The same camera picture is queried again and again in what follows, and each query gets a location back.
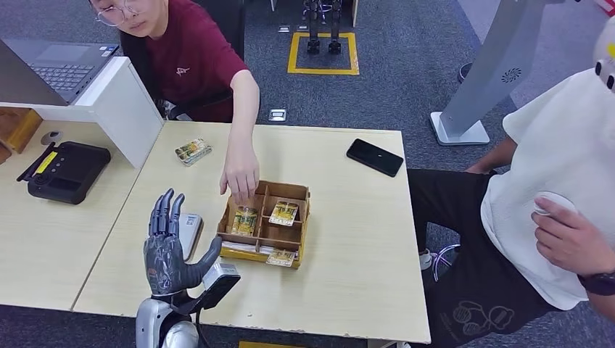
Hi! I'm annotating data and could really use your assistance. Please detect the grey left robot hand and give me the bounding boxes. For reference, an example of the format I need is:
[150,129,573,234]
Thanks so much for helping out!
[143,188,223,297]

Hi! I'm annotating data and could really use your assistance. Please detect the yellow printed room key card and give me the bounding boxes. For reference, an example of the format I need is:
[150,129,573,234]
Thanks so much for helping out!
[230,206,259,237]

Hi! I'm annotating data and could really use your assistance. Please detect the stack of printed cards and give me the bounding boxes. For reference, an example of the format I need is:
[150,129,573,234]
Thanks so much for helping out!
[173,138,214,167]

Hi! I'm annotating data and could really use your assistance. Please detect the wooden organizer box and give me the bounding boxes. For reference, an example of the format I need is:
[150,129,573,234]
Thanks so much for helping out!
[216,180,312,270]

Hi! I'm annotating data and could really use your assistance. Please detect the white handheld remote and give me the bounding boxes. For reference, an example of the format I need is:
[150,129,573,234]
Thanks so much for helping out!
[532,191,577,217]

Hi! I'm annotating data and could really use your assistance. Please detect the white card stack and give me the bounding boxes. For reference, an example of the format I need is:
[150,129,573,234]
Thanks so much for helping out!
[221,240,263,253]

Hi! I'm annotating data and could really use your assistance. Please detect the person's left hand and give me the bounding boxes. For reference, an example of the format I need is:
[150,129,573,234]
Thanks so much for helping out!
[530,197,615,277]
[219,149,261,207]

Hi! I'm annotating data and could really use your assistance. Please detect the person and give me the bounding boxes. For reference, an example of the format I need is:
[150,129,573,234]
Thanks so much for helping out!
[88,0,262,207]
[407,67,615,348]

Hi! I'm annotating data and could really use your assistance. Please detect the black controller device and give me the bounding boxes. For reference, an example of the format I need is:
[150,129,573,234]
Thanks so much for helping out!
[15,140,112,206]

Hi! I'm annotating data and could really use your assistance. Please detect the yellow sticker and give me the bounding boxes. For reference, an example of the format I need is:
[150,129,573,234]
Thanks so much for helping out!
[35,150,59,175]

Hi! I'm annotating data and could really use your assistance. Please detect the white desk riser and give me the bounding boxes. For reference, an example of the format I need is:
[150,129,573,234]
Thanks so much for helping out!
[0,55,166,169]

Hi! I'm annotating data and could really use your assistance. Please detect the brown wooden box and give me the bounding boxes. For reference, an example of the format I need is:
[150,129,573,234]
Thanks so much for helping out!
[0,106,44,165]

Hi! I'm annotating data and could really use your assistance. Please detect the grey laptop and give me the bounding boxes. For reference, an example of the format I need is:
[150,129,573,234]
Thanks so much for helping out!
[0,39,119,107]

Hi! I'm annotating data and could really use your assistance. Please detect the black smartphone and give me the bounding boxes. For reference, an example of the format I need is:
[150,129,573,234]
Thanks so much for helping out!
[346,138,405,178]

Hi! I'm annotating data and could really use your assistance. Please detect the black office chair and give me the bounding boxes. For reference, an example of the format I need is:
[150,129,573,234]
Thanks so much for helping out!
[163,0,263,123]

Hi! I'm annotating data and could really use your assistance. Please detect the yellow floor tape square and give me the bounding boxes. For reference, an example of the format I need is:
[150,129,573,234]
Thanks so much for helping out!
[287,31,360,76]

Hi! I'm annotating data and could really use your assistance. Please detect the eyeglasses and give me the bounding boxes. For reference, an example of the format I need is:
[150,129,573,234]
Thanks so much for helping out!
[94,0,140,28]

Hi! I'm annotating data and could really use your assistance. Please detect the black robot leg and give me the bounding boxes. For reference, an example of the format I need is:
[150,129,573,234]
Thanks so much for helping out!
[328,0,343,54]
[305,0,322,54]

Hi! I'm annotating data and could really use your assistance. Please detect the grey kiosk stand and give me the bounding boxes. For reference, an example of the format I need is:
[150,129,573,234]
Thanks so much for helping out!
[429,0,568,146]

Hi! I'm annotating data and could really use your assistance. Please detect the black wristwatch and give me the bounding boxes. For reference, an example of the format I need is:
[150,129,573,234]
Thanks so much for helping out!
[576,271,615,297]

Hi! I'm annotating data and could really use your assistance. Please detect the white cap with holes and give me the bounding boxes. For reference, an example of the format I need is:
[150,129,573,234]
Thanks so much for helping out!
[593,28,615,92]

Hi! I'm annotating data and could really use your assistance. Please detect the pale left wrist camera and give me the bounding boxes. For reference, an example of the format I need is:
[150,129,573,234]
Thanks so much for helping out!
[189,262,242,315]

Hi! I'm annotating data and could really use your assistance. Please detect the black cable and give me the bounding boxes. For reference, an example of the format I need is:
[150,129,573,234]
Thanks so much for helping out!
[194,310,207,348]

